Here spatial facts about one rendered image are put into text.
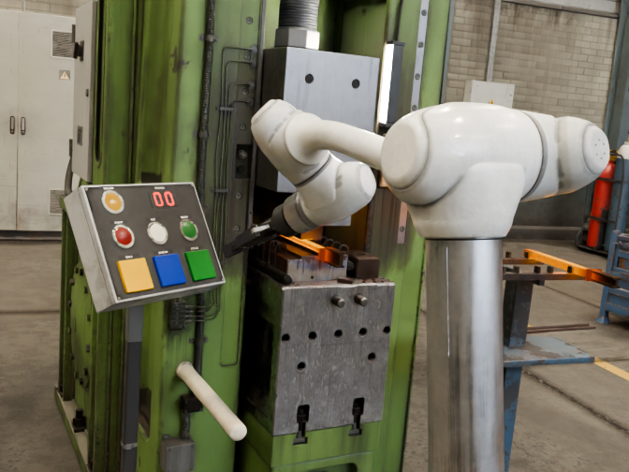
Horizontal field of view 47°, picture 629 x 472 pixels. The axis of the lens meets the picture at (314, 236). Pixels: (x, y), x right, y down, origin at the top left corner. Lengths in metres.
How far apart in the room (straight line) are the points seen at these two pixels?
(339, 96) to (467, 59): 7.16
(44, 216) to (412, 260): 5.25
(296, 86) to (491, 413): 1.28
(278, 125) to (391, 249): 1.09
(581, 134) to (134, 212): 1.08
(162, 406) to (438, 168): 1.52
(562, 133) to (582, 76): 9.18
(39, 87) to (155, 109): 4.82
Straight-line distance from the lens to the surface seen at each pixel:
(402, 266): 2.47
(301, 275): 2.12
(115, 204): 1.73
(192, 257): 1.80
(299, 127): 1.40
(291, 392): 2.15
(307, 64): 2.05
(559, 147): 1.02
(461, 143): 0.90
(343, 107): 2.11
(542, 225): 10.05
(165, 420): 2.27
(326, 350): 2.16
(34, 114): 7.22
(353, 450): 2.35
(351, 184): 1.45
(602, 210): 9.30
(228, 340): 2.24
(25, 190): 7.27
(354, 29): 2.53
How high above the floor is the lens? 1.40
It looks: 10 degrees down
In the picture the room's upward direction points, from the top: 5 degrees clockwise
